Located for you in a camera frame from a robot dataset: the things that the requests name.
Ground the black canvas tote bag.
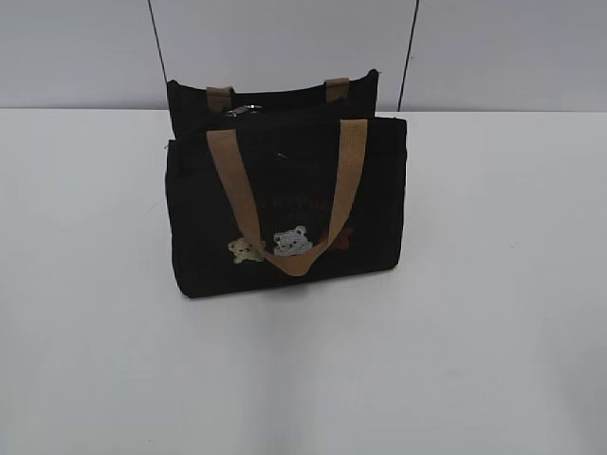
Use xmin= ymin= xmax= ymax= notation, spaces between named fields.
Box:
xmin=165 ymin=70 xmax=408 ymax=299

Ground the silver zipper pull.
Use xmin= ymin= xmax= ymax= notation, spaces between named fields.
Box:
xmin=225 ymin=104 xmax=263 ymax=118

